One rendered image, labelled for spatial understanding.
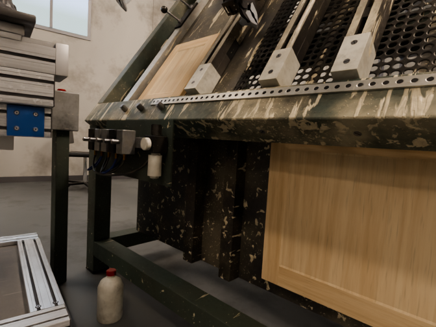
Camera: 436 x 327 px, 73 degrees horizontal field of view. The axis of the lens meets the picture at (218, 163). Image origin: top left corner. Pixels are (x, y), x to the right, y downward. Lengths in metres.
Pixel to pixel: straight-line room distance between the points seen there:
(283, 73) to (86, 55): 4.52
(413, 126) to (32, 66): 0.93
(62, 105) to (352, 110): 1.24
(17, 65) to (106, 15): 4.55
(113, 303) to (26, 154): 3.86
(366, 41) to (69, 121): 1.25
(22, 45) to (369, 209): 1.05
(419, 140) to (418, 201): 0.24
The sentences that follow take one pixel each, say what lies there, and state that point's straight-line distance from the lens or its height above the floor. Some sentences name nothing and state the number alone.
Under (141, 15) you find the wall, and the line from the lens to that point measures 5.70.
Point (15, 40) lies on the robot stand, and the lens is 0.99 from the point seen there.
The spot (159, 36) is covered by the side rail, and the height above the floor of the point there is 1.35.
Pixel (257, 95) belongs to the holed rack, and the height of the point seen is 0.88.
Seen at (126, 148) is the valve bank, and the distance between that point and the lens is 1.14.
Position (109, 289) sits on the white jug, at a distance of 1.32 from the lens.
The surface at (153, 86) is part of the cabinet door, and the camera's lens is 1.45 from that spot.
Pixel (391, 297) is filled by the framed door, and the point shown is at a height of 0.35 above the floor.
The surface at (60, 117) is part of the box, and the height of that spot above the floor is 0.81.
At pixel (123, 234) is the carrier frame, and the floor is 0.18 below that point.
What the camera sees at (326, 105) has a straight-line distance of 0.73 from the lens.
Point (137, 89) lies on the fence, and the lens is 1.51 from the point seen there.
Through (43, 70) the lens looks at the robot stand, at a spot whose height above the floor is 0.91.
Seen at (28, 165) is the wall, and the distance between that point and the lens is 4.99.
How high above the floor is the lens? 0.74
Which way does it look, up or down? 4 degrees down
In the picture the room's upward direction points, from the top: 3 degrees clockwise
